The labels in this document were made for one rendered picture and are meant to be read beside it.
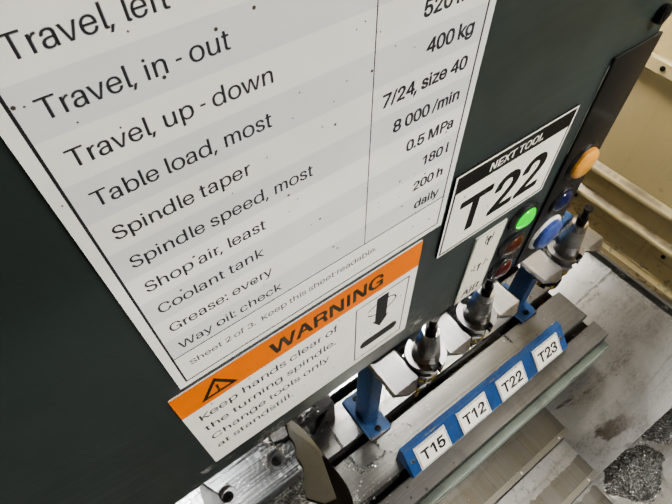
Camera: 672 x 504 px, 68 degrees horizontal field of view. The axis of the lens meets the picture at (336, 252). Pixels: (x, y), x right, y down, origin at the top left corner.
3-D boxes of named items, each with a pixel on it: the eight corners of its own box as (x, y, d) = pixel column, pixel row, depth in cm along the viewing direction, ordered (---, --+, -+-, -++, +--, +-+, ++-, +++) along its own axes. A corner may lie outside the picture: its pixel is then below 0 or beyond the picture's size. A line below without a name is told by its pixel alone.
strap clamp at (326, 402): (335, 419, 102) (334, 393, 90) (281, 460, 97) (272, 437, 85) (325, 407, 103) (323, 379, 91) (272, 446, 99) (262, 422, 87)
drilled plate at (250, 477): (311, 469, 92) (310, 462, 88) (167, 580, 82) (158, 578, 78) (248, 375, 104) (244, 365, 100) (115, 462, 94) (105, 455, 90)
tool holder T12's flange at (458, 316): (475, 298, 84) (478, 290, 82) (500, 325, 81) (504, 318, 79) (446, 315, 82) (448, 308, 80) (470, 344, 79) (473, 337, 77)
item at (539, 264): (568, 273, 86) (569, 271, 85) (547, 289, 84) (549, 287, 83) (535, 247, 89) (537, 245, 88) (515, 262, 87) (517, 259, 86)
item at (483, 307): (477, 296, 81) (487, 273, 76) (496, 317, 79) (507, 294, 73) (456, 309, 80) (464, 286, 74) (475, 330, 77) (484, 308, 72)
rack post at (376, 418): (391, 426, 101) (406, 366, 77) (371, 442, 99) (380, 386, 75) (361, 388, 106) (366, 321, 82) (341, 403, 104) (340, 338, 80)
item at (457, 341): (477, 343, 78) (478, 341, 77) (453, 362, 76) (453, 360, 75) (446, 312, 81) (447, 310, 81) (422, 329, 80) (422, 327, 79)
